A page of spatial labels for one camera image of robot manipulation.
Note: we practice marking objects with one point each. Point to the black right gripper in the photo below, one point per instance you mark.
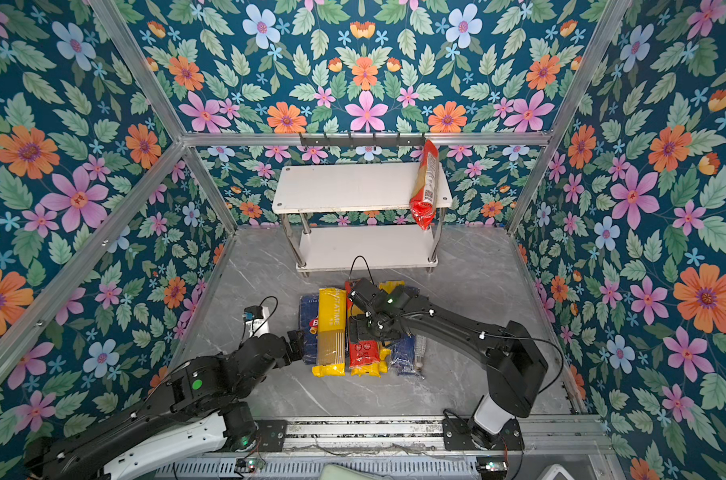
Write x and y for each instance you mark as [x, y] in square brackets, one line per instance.
[358, 332]

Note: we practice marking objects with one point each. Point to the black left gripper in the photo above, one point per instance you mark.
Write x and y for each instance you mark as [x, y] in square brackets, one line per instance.
[299, 337]

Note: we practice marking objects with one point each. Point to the red Barilla spaghetti bag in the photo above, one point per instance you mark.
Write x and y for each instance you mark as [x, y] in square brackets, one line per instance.
[367, 356]

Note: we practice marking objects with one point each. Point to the yellow Pastatime spaghetti bag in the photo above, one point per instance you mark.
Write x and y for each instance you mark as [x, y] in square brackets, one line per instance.
[331, 333]

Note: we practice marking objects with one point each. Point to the blue Barilla spaghetti bag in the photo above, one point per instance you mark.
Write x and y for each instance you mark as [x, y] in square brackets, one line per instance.
[402, 356]

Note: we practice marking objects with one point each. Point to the red-ended spaghetti bag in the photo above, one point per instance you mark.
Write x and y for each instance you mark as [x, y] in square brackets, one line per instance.
[423, 199]

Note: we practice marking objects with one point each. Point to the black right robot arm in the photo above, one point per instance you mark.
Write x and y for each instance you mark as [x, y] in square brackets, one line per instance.
[515, 366]

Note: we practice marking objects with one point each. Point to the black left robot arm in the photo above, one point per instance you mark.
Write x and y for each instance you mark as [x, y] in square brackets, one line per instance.
[205, 385]

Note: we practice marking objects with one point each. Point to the blue Barilla pasta bag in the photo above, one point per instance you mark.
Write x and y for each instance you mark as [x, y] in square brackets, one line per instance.
[308, 324]

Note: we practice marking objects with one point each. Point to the white two-tier shelf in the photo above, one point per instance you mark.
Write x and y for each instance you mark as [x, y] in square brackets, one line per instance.
[304, 191]

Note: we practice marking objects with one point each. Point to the clear spaghetti bag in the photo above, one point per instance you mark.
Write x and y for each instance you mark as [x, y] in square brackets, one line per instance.
[420, 344]

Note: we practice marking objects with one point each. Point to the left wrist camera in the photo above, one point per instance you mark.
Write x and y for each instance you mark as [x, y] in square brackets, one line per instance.
[255, 320]

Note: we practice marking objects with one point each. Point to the metal hook rail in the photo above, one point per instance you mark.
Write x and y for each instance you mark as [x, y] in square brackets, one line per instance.
[354, 140]

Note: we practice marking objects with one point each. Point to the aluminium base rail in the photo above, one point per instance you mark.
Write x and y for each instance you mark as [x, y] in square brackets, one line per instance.
[412, 447]

